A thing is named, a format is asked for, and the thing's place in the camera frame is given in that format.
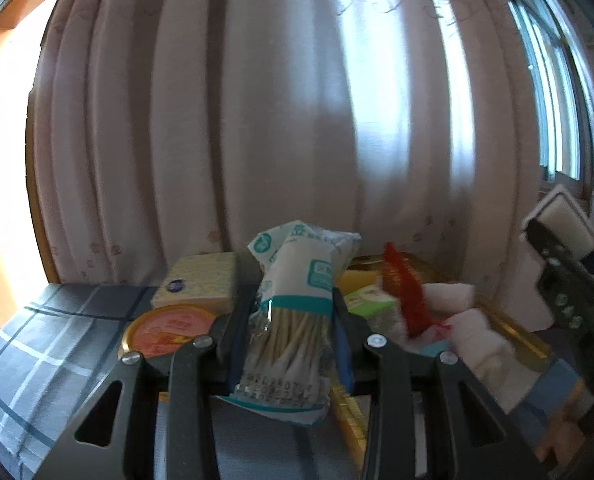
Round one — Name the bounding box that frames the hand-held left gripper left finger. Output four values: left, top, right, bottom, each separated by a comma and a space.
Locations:
31, 292, 257, 480

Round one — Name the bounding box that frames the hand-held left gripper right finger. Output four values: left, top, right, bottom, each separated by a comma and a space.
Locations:
329, 286, 552, 480

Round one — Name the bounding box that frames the enoki mushroom packet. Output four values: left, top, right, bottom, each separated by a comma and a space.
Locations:
214, 219, 363, 427

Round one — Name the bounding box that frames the green tissue pack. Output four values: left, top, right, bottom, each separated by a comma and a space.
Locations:
344, 285, 398, 333

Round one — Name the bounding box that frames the gold tray box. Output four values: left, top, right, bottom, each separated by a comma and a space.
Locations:
327, 254, 558, 461

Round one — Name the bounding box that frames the red plastic packet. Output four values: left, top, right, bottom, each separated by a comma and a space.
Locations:
381, 241, 440, 338

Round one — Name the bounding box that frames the white towel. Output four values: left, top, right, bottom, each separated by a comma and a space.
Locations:
449, 307, 528, 411

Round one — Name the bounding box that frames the round yellow lidded container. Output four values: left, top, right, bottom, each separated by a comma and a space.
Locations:
121, 304, 223, 361

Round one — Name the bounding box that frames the yellow patterned tissue pack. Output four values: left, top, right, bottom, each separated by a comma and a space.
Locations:
151, 252, 240, 313

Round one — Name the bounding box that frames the light blue packet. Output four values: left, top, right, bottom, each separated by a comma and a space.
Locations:
412, 337, 455, 361

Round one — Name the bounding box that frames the blue plaid blanket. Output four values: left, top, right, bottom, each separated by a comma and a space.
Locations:
0, 282, 588, 480

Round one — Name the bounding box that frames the floral pale curtain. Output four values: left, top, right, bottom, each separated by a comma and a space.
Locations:
27, 0, 542, 291

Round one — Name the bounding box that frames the window with metal frame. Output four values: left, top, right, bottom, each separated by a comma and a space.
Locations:
492, 0, 594, 201

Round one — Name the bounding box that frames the wooden door frame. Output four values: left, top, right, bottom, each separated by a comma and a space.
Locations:
0, 0, 65, 333

